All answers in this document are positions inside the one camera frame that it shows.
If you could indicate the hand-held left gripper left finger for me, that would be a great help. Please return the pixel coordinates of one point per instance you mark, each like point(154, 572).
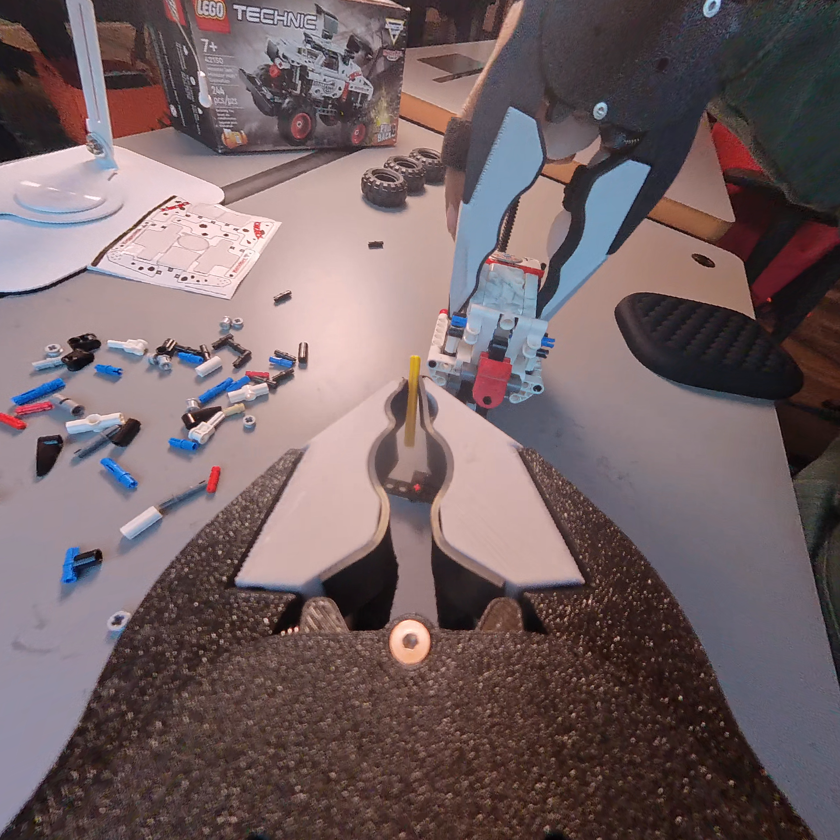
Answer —
point(315, 512)

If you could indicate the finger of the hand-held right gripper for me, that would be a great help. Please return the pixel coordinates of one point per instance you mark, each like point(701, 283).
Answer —
point(492, 197)
point(604, 210)

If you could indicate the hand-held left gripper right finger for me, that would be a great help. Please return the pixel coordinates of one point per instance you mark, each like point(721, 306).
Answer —
point(512, 512)

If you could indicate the white brick toy truck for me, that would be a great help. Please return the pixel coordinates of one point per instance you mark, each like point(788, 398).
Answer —
point(505, 289)

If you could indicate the yellow axle rod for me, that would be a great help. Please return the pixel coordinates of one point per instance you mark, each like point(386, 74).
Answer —
point(413, 400)

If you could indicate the black desk grommet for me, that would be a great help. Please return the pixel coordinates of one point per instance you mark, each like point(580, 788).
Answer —
point(703, 259)

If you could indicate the person's right hand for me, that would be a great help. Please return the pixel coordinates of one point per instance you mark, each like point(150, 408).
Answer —
point(568, 134)

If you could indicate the black toy tyre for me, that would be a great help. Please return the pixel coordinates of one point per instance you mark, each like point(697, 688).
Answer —
point(430, 164)
point(384, 187)
point(407, 172)

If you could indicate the brown wooden panel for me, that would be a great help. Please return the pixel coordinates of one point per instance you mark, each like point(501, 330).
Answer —
point(689, 220)

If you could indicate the pile of small brick pieces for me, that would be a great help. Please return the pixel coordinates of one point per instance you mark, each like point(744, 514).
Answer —
point(248, 392)

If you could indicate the black padded wrist rest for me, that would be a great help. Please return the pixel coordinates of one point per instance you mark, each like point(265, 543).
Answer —
point(709, 344)

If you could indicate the red chair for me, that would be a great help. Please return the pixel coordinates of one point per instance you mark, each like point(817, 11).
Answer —
point(787, 249)

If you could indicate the toy truck set box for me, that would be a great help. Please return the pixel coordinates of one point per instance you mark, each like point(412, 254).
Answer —
point(229, 85)

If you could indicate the white sticker sheet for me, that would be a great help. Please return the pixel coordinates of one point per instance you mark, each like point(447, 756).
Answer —
point(184, 249)

